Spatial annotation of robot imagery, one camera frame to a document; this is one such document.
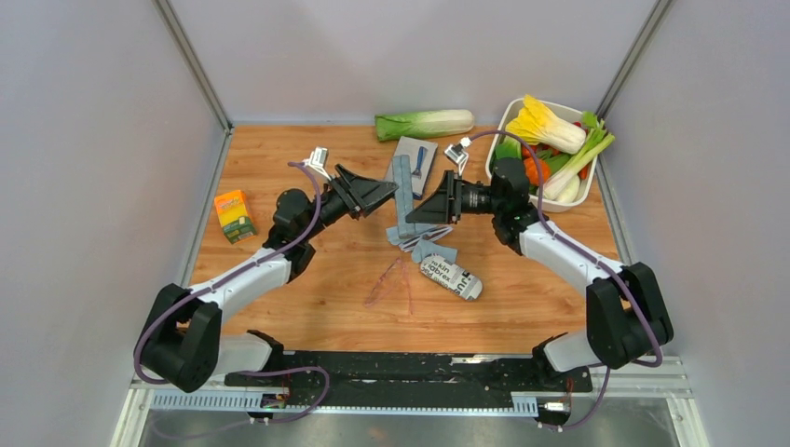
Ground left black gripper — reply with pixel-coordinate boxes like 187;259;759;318
300;164;397;242

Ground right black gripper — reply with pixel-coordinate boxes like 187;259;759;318
406;169;505;224

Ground grey glasses case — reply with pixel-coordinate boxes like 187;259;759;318
392;155;415;239

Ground light blue cleaning cloth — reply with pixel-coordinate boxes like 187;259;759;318
386;224;457;264

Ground pink transparent sunglasses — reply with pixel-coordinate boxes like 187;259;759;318
363;257;415;316

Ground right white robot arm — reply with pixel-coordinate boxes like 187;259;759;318
405;157;674;390

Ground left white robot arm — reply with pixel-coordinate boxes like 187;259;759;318
133;165;398;393

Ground grey razor package box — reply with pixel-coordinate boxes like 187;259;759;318
392;137;438;200

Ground green leafy vegetable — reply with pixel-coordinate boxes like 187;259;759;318
493;137;523;161

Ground newspaper print pouch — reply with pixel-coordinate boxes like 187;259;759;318
419;254;483;301

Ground green white napa cabbage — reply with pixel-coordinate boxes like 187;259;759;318
374;109;475;142

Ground small orange pumpkin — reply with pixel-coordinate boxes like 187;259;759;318
524;157;551;187

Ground white rectangular tray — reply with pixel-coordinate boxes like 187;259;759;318
485;97;598;212

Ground yellow white bok choy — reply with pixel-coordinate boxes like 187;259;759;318
505;95;586;155

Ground green white leek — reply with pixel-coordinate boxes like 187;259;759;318
542;111;615;201

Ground orange green carton box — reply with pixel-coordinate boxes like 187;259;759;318
213;190;258;244

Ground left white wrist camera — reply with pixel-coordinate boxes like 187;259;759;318
303;146;332;181

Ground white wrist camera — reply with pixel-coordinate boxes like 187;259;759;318
444;137;471;176
303;146;332;181

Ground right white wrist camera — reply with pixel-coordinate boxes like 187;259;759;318
444;137;471;176

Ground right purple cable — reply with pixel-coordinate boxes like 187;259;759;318
469;129;664;431

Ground purple cable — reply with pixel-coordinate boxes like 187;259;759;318
132;161;332;427
469;129;664;431

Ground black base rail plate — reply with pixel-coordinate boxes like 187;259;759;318
225;351;593;409

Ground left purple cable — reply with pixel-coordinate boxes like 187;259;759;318
132;161;332;427

